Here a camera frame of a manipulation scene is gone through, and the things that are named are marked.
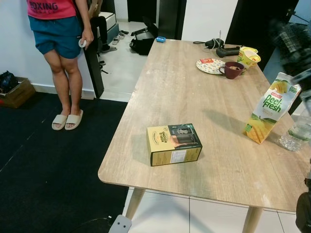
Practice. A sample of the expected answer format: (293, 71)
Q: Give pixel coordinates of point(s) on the black door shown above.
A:
(257, 24)

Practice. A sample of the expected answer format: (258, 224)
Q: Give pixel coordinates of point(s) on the black oblong pouch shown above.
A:
(227, 52)

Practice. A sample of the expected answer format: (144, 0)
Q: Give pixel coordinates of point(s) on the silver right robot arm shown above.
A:
(303, 213)

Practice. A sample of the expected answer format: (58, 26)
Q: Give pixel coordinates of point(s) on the clear bottle teal cap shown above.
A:
(296, 138)

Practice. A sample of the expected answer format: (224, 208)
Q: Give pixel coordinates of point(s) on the person in blue shorts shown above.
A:
(56, 34)

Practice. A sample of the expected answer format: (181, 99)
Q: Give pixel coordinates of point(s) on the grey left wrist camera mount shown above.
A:
(120, 224)

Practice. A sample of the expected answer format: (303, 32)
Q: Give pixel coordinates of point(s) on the small blue object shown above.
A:
(160, 39)

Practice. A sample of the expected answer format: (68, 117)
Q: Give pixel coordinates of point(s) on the yellow green juice carton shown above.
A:
(269, 109)

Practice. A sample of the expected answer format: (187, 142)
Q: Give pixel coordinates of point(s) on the yellow instant noodle cup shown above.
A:
(249, 58)

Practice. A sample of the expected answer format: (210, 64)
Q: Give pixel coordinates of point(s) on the black duffel bag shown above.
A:
(143, 46)

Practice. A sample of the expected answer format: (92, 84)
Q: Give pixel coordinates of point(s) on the light wooden dining table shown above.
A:
(194, 107)

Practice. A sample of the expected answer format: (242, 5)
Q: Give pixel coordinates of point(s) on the yellow black carton box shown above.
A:
(175, 145)

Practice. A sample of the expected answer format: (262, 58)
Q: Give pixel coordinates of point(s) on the maroon mug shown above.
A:
(233, 72)

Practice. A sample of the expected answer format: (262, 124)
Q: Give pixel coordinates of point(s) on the white patterned plate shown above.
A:
(206, 67)

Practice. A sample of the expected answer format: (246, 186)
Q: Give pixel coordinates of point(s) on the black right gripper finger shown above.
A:
(302, 38)
(282, 36)

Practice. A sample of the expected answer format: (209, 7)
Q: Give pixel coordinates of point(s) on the black floor mat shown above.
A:
(48, 170)

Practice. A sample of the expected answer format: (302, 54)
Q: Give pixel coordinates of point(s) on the beige slipper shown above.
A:
(59, 122)
(74, 120)

